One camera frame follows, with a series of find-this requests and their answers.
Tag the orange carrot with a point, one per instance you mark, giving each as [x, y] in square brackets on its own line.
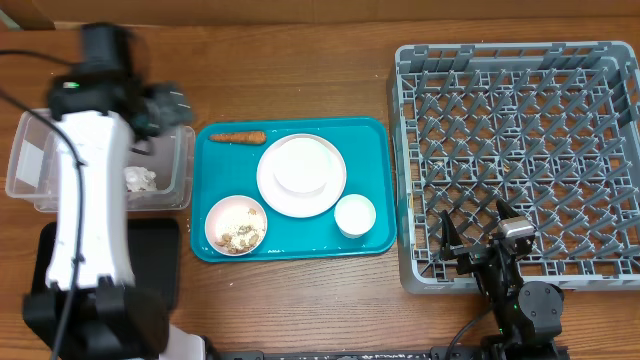
[246, 138]

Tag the rice and food scraps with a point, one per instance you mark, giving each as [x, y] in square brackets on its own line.
[239, 230]

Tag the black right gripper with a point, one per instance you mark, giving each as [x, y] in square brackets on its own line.
[471, 259]

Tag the black tray bin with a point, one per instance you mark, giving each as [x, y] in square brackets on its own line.
[154, 248]

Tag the grey dish rack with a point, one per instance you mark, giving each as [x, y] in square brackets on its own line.
[552, 129]

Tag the small white plate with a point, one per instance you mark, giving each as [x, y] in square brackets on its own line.
[302, 165]

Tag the pink bowl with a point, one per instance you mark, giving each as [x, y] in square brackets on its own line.
[220, 207]

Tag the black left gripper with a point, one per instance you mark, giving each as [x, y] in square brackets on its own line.
[166, 105]

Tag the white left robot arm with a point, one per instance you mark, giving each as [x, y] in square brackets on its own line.
[92, 308]

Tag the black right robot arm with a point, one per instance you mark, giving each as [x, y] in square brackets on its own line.
[528, 314]

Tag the white cup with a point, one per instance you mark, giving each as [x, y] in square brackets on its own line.
[354, 215]

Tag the aluminium foil ball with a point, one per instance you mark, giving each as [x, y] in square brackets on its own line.
[139, 179]

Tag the clear plastic bin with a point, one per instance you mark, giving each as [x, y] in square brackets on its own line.
[32, 173]

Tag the teal plastic tray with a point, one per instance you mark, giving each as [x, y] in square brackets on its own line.
[224, 169]

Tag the large white plate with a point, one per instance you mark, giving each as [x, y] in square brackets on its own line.
[301, 205]

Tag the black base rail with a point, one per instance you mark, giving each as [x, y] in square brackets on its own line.
[435, 353]

